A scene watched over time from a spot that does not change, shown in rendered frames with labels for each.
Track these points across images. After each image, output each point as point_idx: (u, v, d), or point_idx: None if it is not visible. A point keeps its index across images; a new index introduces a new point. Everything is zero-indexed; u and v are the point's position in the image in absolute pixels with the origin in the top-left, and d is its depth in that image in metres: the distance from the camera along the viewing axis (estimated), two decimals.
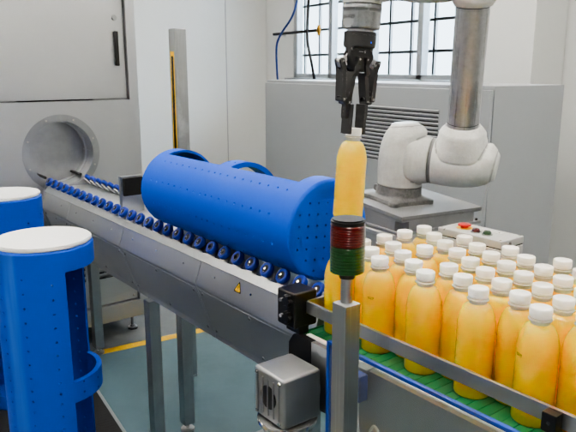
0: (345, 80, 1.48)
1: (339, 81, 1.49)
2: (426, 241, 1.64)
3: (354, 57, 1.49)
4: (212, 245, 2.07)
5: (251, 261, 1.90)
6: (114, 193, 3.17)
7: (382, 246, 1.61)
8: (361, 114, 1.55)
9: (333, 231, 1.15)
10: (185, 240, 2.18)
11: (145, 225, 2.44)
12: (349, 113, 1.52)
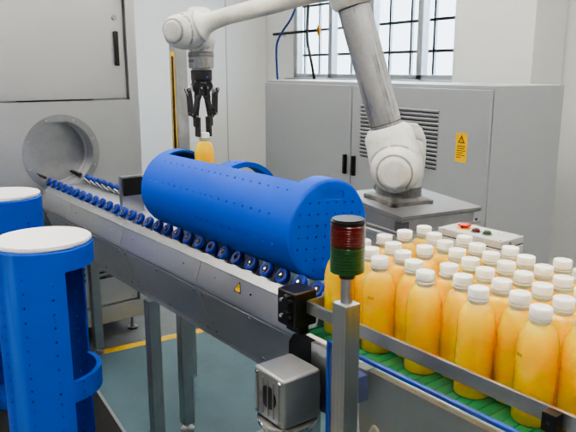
0: (191, 102, 2.27)
1: (188, 103, 2.28)
2: (426, 241, 1.64)
3: (197, 87, 2.28)
4: (212, 245, 2.07)
5: (251, 261, 1.90)
6: (114, 193, 3.17)
7: (382, 246, 1.61)
8: (208, 123, 2.34)
9: (333, 231, 1.15)
10: (185, 240, 2.18)
11: (145, 225, 2.44)
12: (198, 123, 2.31)
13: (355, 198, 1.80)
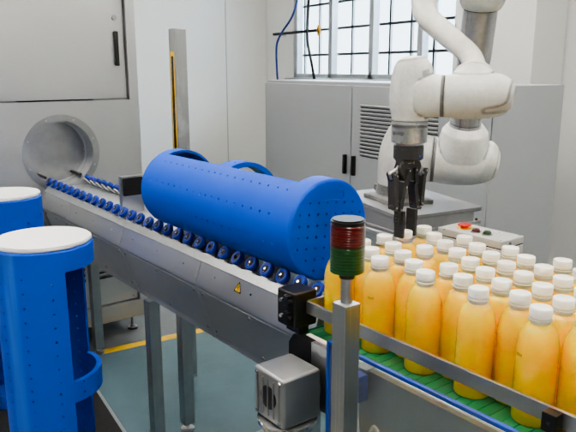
0: (397, 191, 1.60)
1: (391, 193, 1.60)
2: (426, 241, 1.64)
3: (404, 169, 1.60)
4: (212, 245, 2.07)
5: (251, 261, 1.90)
6: (114, 193, 3.17)
7: (382, 246, 1.61)
8: (411, 218, 1.66)
9: (333, 231, 1.15)
10: (185, 240, 2.18)
11: (145, 225, 2.44)
12: (401, 219, 1.63)
13: (355, 198, 1.80)
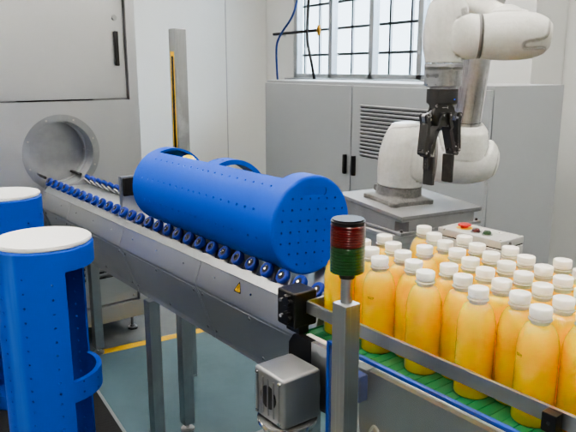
0: (428, 135, 1.54)
1: (422, 136, 1.54)
2: (426, 241, 1.64)
3: (438, 113, 1.55)
4: (207, 247, 2.08)
5: (249, 263, 1.90)
6: (114, 193, 3.17)
7: (382, 246, 1.61)
8: (448, 164, 1.61)
9: (333, 231, 1.15)
10: (188, 233, 2.20)
11: (149, 226, 2.41)
12: (431, 165, 1.57)
13: (337, 194, 1.86)
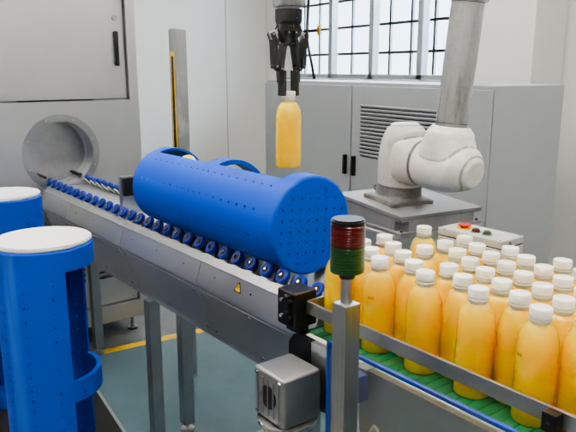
0: (277, 50, 1.77)
1: (272, 51, 1.78)
2: (281, 98, 1.84)
3: (284, 30, 1.77)
4: (207, 247, 2.08)
5: (249, 263, 1.90)
6: (114, 193, 3.17)
7: (382, 246, 1.61)
8: (294, 79, 1.83)
9: (333, 231, 1.15)
10: (188, 233, 2.20)
11: (149, 226, 2.41)
12: (283, 78, 1.80)
13: (337, 194, 1.86)
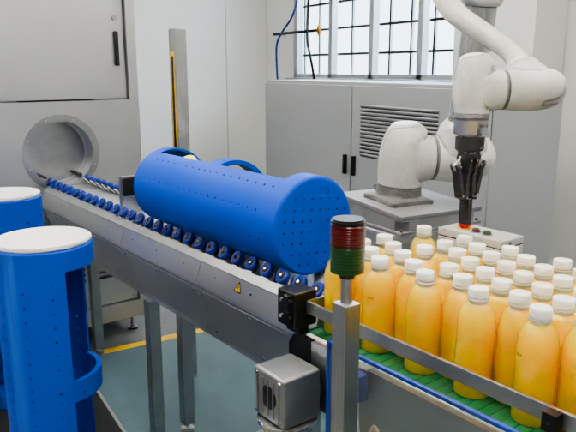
0: None
1: (477, 179, 1.76)
2: None
3: None
4: (207, 246, 2.08)
5: (249, 262, 1.90)
6: (114, 193, 3.17)
7: (382, 246, 1.61)
8: (464, 207, 1.75)
9: (333, 231, 1.15)
10: (189, 233, 2.19)
11: (147, 227, 2.42)
12: None
13: (339, 195, 1.85)
